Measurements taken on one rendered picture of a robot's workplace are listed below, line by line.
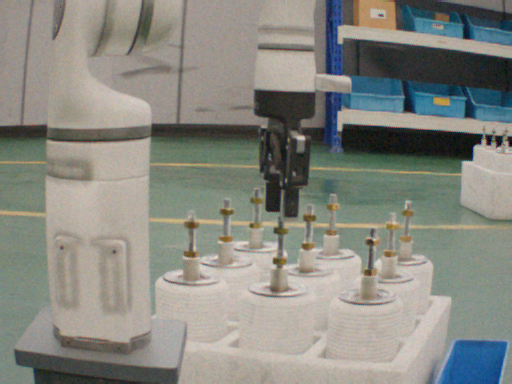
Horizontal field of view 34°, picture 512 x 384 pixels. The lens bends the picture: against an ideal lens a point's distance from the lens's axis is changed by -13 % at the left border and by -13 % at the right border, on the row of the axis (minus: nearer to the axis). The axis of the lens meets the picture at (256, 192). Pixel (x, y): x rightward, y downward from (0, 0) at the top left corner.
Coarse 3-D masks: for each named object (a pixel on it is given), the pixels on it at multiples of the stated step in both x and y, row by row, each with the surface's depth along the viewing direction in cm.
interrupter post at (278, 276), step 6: (276, 270) 115; (282, 270) 115; (288, 270) 115; (270, 276) 116; (276, 276) 115; (282, 276) 115; (270, 282) 116; (276, 282) 115; (282, 282) 115; (270, 288) 116; (276, 288) 115; (282, 288) 115
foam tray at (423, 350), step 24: (432, 312) 130; (432, 336) 123; (192, 360) 113; (216, 360) 112; (240, 360) 111; (264, 360) 110; (288, 360) 109; (312, 360) 109; (336, 360) 109; (408, 360) 108; (432, 360) 128
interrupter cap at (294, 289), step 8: (248, 288) 115; (256, 288) 115; (264, 288) 117; (288, 288) 117; (296, 288) 116; (304, 288) 116; (264, 296) 113; (272, 296) 112; (280, 296) 112; (288, 296) 113
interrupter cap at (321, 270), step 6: (288, 264) 129; (294, 264) 130; (318, 264) 130; (294, 270) 127; (318, 270) 128; (324, 270) 126; (330, 270) 126; (294, 276) 124; (300, 276) 124; (306, 276) 124; (312, 276) 124; (318, 276) 124
